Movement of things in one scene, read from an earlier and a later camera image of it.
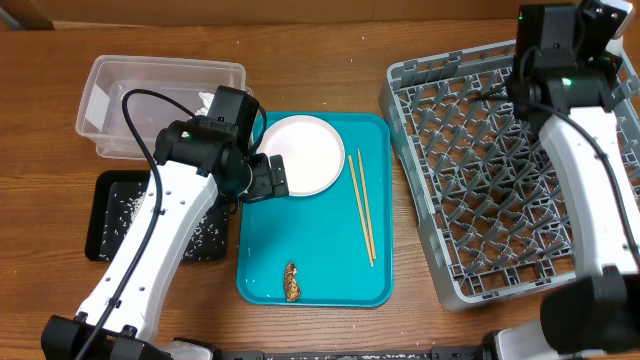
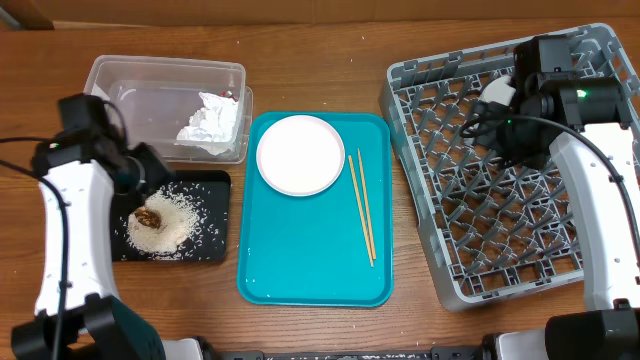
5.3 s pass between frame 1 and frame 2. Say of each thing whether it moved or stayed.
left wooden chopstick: stayed
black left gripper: moved
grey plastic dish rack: stayed
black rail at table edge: stayed
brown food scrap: moved
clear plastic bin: stayed
